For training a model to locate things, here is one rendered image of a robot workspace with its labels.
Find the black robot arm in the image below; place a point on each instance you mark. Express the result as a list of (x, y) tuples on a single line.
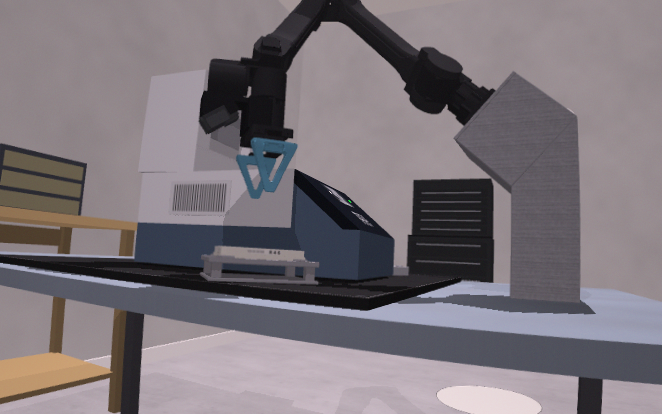
[(438, 75)]

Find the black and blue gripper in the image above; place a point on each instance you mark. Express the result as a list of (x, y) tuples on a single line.
[(258, 137)]

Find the white well pcr plate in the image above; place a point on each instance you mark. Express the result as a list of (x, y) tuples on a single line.
[(259, 253)]

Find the white real-time pcr cycler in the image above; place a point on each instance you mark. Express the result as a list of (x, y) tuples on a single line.
[(185, 211)]

